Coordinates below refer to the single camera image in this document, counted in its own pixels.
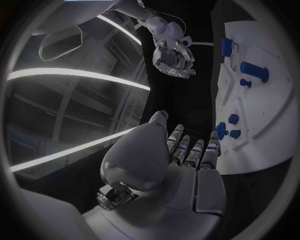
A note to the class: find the blue hexagonal block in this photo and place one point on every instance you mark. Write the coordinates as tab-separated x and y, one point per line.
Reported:
233	119

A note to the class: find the blue rectangular block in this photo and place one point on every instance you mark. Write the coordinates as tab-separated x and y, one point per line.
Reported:
226	47

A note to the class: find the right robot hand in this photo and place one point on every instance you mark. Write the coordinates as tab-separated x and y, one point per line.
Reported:
172	56

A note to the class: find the small blue peg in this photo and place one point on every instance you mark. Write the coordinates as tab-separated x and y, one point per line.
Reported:
245	83

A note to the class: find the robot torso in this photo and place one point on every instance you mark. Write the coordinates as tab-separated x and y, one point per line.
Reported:
77	16

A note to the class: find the blue gear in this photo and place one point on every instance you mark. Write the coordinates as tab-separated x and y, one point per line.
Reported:
220	130

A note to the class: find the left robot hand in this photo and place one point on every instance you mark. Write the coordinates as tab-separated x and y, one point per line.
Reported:
168	196

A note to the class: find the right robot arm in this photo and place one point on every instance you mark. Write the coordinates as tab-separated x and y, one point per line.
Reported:
161	22

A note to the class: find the long blue cylinder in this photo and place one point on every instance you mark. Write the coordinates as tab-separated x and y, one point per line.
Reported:
254	70

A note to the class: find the white task board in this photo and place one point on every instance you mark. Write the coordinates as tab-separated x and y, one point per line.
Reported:
262	116

